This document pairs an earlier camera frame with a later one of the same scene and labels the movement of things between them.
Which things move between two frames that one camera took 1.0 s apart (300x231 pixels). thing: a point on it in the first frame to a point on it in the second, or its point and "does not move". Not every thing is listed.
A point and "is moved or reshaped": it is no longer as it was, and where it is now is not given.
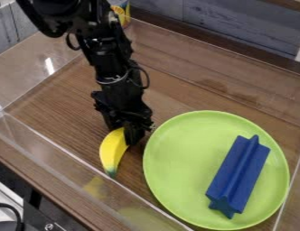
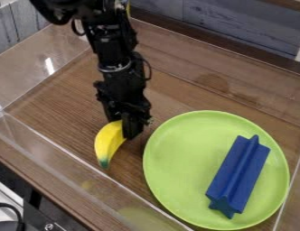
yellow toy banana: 111,148 is moved or reshaped
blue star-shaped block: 237,176 does not move
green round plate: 183,152 does not move
